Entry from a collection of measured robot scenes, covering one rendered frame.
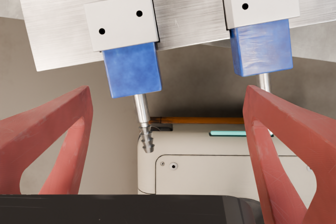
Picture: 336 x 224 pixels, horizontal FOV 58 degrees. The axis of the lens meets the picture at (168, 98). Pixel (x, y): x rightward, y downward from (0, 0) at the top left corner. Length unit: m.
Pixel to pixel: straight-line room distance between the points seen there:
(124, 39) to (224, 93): 0.93
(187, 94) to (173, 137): 0.28
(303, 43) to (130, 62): 0.18
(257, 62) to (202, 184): 0.71
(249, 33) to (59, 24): 0.16
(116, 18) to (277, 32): 0.13
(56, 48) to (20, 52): 0.96
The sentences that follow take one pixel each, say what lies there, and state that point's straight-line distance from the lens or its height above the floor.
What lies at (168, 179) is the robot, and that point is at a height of 0.28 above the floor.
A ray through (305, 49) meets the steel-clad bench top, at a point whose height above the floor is 0.80.
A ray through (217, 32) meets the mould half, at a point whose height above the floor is 0.86.
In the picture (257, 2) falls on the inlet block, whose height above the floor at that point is 0.88.
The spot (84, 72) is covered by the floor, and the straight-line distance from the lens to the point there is 1.16.
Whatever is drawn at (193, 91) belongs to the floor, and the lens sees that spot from 1.13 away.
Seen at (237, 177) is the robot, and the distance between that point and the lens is 0.94.
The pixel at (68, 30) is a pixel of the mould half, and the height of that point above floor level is 0.86.
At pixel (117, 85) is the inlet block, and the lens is 0.25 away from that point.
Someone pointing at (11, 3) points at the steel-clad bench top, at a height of 0.80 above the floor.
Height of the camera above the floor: 1.11
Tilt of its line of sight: 80 degrees down
